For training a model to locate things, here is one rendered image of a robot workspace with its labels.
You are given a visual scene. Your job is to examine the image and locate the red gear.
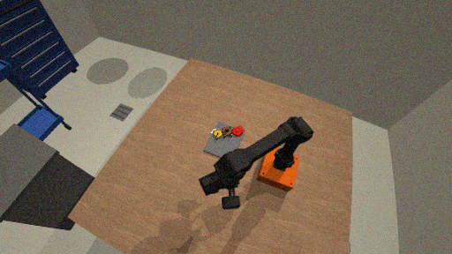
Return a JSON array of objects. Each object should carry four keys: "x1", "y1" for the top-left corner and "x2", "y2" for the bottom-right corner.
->
[{"x1": 232, "y1": 127, "x2": 243, "y2": 137}]

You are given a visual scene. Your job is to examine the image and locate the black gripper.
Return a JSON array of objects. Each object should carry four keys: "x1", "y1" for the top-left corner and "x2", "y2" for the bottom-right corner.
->
[{"x1": 222, "y1": 181, "x2": 240, "y2": 210}]

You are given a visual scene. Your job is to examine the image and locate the brown gear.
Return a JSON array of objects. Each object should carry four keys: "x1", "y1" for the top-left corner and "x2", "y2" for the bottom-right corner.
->
[{"x1": 222, "y1": 126, "x2": 232, "y2": 136}]

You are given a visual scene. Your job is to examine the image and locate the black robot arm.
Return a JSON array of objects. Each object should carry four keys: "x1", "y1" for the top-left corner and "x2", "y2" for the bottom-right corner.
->
[{"x1": 200, "y1": 116, "x2": 314, "y2": 196}]

